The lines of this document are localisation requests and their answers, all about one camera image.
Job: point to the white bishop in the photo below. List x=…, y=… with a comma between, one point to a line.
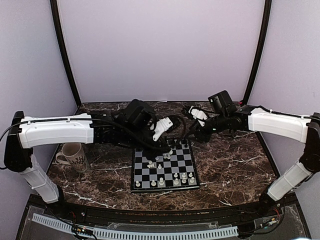
x=184, y=178

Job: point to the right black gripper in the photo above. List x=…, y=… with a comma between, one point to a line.
x=201, y=135

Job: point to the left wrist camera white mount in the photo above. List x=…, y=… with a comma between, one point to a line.
x=167, y=124

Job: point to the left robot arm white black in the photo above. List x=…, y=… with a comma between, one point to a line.
x=136, y=126

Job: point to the right black frame post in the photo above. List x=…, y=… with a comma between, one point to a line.
x=259, y=50

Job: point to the black front rail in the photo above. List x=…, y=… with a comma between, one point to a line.
x=234, y=213

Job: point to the white mug floral pattern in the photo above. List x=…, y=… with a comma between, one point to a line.
x=73, y=154

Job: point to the black chess pieces row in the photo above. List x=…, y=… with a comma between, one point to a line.
x=176, y=144

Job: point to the white rook front corner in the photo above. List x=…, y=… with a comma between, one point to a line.
x=137, y=184

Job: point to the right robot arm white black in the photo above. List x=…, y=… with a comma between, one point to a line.
x=233, y=116

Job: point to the black grey chess board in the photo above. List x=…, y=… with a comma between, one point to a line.
x=182, y=161

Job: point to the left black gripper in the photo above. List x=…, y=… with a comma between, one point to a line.
x=157, y=149

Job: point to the white piece front row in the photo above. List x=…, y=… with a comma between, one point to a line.
x=176, y=182

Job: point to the white slotted cable duct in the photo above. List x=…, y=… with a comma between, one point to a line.
x=136, y=232

